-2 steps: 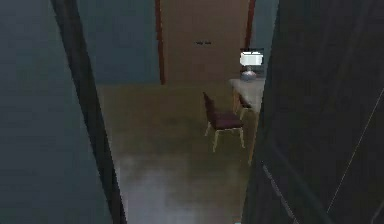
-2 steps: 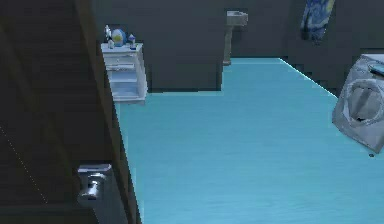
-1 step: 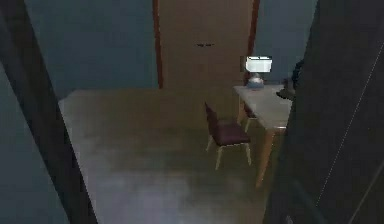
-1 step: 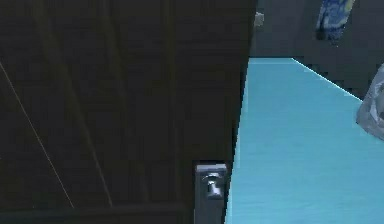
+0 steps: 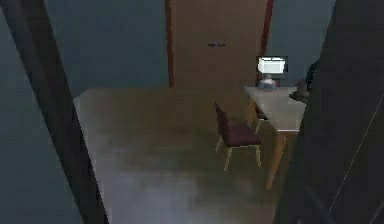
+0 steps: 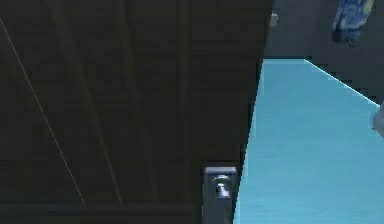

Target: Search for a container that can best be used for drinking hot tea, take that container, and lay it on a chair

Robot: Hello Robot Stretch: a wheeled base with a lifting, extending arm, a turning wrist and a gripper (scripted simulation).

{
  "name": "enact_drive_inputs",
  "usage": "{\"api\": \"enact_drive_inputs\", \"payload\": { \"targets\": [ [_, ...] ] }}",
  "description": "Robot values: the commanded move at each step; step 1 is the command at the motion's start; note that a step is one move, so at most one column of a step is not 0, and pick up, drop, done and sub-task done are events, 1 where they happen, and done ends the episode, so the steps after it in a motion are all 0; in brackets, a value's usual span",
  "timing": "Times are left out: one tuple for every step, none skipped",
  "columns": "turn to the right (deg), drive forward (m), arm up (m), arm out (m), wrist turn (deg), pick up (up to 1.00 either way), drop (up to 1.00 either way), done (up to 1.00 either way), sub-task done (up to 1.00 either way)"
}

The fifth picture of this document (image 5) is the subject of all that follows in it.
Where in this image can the dark red chair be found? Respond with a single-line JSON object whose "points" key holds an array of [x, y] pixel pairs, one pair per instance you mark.
{"points": [[235, 133]]}

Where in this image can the brown room door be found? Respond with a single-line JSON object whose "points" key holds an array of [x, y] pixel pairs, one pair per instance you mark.
{"points": [[216, 66]]}

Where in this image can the brown wooden table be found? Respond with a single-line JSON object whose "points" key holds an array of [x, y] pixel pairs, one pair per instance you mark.
{"points": [[280, 110]]}

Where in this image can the white table lamp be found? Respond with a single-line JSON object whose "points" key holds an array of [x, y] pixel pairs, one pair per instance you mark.
{"points": [[270, 66]]}

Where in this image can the black pan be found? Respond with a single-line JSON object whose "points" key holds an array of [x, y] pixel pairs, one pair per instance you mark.
{"points": [[300, 92]]}

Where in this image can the dark open room door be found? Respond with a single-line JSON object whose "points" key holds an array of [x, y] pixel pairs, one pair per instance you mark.
{"points": [[346, 133]]}

